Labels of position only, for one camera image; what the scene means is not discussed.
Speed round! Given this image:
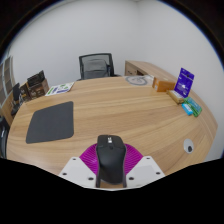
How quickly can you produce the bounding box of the small tan box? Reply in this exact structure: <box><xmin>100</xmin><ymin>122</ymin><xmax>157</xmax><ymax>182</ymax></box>
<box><xmin>166</xmin><ymin>89</ymin><xmax>185</xmax><ymax>105</ymax></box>

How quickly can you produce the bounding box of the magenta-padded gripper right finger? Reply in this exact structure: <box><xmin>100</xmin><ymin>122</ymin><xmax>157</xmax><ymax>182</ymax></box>
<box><xmin>123</xmin><ymin>142</ymin><xmax>166</xmax><ymax>189</ymax></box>

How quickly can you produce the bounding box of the purple card package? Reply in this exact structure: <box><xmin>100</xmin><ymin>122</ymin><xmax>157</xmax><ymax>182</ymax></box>
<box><xmin>173</xmin><ymin>67</ymin><xmax>195</xmax><ymax>99</ymax></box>

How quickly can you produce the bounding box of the wooden side desk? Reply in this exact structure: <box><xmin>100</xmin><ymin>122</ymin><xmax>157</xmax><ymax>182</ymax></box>
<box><xmin>124</xmin><ymin>60</ymin><xmax>178</xmax><ymax>83</ymax></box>

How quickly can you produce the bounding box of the large brown cardboard box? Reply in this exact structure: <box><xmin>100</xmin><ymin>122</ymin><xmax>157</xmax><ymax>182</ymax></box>
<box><xmin>27</xmin><ymin>78</ymin><xmax>50</xmax><ymax>100</ymax></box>

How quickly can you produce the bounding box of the white printed paper sheet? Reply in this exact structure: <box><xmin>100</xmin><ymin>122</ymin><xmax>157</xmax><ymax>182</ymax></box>
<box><xmin>44</xmin><ymin>81</ymin><xmax>76</xmax><ymax>97</ymax></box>

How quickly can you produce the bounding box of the small brown cardboard box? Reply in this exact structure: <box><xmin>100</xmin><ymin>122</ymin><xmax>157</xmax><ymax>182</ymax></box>
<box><xmin>19</xmin><ymin>83</ymin><xmax>32</xmax><ymax>103</ymax></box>

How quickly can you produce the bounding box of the black computer mouse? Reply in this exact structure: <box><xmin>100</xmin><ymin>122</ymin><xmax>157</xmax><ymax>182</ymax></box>
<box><xmin>95</xmin><ymin>134</ymin><xmax>128</xmax><ymax>188</ymax></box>

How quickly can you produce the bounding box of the dark grey mouse pad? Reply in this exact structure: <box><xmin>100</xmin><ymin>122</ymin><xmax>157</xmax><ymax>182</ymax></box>
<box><xmin>25</xmin><ymin>101</ymin><xmax>75</xmax><ymax>145</ymax></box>

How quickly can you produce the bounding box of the round white printed disc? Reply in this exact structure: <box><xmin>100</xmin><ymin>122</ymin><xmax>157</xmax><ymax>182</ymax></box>
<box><xmin>124</xmin><ymin>75</ymin><xmax>148</xmax><ymax>87</ymax></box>

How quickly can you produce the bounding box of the small blue box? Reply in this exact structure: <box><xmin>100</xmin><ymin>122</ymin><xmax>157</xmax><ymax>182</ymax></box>
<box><xmin>181</xmin><ymin>102</ymin><xmax>194</xmax><ymax>117</ymax></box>

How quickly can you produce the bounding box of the orange cardboard box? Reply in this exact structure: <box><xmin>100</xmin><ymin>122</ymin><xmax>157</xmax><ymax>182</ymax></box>
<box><xmin>152</xmin><ymin>77</ymin><xmax>176</xmax><ymax>93</ymax></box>

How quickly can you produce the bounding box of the wooden shelf unit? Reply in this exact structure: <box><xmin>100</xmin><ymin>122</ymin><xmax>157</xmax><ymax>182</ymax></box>
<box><xmin>0</xmin><ymin>56</ymin><xmax>16</xmax><ymax>126</ymax></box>

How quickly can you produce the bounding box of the black mesh office chair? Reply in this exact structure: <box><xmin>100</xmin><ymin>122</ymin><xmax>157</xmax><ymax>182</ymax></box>
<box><xmin>77</xmin><ymin>53</ymin><xmax>119</xmax><ymax>82</ymax></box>

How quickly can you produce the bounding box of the black box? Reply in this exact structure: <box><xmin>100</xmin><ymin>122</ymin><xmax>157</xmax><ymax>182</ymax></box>
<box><xmin>26</xmin><ymin>70</ymin><xmax>46</xmax><ymax>88</ymax></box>

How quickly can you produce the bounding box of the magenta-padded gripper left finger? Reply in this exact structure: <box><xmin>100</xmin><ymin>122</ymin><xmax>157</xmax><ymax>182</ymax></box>
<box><xmin>58</xmin><ymin>143</ymin><xmax>100</xmax><ymax>189</ymax></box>

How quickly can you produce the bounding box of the small green box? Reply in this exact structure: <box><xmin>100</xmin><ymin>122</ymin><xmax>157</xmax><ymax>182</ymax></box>
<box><xmin>184</xmin><ymin>97</ymin><xmax>203</xmax><ymax>118</ymax></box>

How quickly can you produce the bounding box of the black padded office chair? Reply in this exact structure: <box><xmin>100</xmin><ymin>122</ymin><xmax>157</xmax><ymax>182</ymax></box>
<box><xmin>0</xmin><ymin>116</ymin><xmax>10</xmax><ymax>159</ymax></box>

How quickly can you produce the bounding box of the small black office chair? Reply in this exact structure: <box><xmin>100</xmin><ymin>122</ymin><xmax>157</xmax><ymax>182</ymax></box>
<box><xmin>10</xmin><ymin>82</ymin><xmax>23</xmax><ymax>118</ymax></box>

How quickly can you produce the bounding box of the silver table cable grommet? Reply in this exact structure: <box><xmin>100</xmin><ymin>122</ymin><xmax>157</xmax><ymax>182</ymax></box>
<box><xmin>182</xmin><ymin>138</ymin><xmax>195</xmax><ymax>155</ymax></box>

